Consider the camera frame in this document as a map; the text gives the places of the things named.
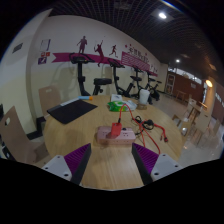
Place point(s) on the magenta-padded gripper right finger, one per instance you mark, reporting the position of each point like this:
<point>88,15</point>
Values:
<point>165,165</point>

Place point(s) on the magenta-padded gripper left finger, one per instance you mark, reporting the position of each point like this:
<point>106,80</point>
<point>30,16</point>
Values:
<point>56,165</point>

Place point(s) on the red charger block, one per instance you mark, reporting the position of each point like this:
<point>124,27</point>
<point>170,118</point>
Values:
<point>116,130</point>

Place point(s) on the pink power strip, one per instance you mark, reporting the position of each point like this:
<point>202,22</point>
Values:
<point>128,136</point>

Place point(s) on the wooden chair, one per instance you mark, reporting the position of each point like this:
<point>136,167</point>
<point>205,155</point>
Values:
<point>16,136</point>
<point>50,98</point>

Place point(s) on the black flat pad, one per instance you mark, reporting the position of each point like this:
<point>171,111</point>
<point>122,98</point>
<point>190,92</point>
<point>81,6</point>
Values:
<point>71,111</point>

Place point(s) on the round brown coaster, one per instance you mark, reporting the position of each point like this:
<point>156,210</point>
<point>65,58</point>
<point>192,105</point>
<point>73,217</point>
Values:
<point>141,107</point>

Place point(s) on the white cup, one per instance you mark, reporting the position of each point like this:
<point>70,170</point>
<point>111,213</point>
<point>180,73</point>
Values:
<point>144,96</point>

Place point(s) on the blue and orange tube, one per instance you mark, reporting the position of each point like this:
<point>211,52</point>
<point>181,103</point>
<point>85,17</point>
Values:
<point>85,98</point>

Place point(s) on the black exercise bike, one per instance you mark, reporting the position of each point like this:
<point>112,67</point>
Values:
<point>81,76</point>
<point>154,90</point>
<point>136,80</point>
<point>115,78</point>

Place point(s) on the green wet wipes pack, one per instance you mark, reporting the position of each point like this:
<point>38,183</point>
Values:
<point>116,106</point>

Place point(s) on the white tissue pack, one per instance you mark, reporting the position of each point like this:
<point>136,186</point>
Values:
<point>117,97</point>

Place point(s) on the ceiling lights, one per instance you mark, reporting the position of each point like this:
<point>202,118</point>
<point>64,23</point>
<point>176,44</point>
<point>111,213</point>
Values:
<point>162,15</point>

